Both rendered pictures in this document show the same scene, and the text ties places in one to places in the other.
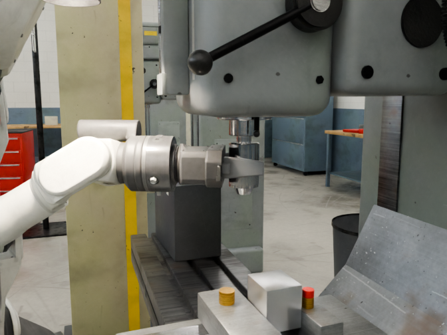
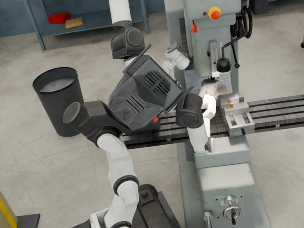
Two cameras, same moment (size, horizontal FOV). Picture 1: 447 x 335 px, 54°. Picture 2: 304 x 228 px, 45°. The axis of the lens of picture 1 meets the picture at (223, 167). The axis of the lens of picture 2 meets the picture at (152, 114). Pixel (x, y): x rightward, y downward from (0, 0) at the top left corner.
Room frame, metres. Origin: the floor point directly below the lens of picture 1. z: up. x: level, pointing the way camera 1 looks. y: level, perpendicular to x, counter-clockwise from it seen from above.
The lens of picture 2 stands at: (0.31, 1.83, 2.48)
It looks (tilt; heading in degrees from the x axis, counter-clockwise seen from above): 37 degrees down; 294
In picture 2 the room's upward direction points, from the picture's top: 11 degrees counter-clockwise
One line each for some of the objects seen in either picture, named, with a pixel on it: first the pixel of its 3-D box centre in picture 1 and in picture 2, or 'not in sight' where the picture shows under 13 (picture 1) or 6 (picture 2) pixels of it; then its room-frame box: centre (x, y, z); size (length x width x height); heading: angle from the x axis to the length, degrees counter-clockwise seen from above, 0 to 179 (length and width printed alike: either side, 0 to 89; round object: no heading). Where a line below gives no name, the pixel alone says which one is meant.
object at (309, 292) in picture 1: (308, 298); not in sight; (0.56, -0.11, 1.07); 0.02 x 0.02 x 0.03
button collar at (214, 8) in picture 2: not in sight; (214, 12); (0.61, 0.19, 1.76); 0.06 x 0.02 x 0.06; 18
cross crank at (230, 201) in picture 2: not in sight; (231, 207); (0.53, 0.44, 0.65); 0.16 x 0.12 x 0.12; 108
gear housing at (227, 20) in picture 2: not in sight; (207, 7); (0.69, -0.07, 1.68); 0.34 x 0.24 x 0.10; 108
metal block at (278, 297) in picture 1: (273, 300); (233, 100); (0.57, -0.07, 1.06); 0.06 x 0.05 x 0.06; 21
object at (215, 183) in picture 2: not in sight; (219, 172); (0.67, -0.01, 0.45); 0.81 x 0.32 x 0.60; 108
